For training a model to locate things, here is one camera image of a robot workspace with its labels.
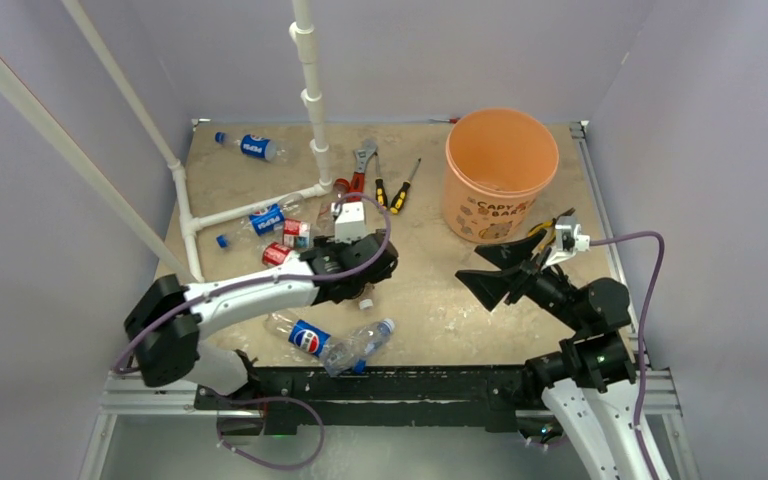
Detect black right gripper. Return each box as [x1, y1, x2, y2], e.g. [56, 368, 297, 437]
[456, 227, 587, 332]

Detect orange plastic bin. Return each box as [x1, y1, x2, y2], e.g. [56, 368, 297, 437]
[441, 108, 560, 244]

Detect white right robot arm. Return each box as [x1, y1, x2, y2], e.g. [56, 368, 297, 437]
[456, 223, 669, 479]

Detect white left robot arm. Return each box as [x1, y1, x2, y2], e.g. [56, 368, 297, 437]
[113, 230, 399, 409]

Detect clear bottle red open cap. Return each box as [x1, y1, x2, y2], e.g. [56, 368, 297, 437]
[316, 178, 350, 229]

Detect red label bottle middle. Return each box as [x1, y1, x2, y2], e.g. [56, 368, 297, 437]
[282, 218, 312, 249]

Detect red label bottle near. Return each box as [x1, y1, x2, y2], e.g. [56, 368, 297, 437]
[261, 242, 295, 267]

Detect yellow black screwdriver left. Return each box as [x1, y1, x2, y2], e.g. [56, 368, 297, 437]
[374, 154, 389, 209]

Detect yellow black screwdriver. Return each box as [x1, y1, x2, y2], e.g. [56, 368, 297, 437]
[374, 154, 389, 209]
[389, 158, 422, 215]

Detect clear bottle blue white cap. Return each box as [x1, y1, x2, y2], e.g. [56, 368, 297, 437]
[321, 318, 396, 377]

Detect Pepsi bottle front edge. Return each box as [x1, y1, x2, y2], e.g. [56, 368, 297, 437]
[263, 311, 366, 377]

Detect Pepsi bottle by pipe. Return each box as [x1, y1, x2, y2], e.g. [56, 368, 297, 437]
[216, 193, 306, 249]

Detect yellow black screwdriver right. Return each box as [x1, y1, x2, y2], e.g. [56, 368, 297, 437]
[389, 158, 422, 215]

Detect Pepsi bottle far corner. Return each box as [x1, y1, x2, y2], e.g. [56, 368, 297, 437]
[214, 131, 288, 163]

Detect red blue screwdriver far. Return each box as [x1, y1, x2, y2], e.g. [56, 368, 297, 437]
[428, 117, 460, 124]

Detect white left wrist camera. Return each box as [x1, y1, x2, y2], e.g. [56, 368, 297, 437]
[332, 202, 367, 243]

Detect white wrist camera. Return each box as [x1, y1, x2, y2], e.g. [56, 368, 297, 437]
[332, 202, 367, 243]
[543, 215, 591, 268]

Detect yellow handled pliers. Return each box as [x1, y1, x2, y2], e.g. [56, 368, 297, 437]
[526, 207, 576, 251]

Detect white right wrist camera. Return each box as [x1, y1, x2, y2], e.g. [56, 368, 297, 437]
[543, 215, 591, 268]

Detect red handled adjustable wrench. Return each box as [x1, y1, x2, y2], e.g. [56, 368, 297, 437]
[348, 139, 378, 193]

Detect black aluminium base frame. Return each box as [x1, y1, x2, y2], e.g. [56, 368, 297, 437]
[99, 360, 680, 439]

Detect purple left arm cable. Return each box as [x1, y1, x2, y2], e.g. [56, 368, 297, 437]
[112, 192, 393, 472]

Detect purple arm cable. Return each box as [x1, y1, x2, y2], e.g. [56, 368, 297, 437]
[587, 231, 666, 480]
[112, 192, 393, 472]

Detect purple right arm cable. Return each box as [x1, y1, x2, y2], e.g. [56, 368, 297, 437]
[587, 231, 666, 480]

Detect white PVC pipe frame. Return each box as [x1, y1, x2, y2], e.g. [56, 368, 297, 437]
[0, 0, 334, 282]

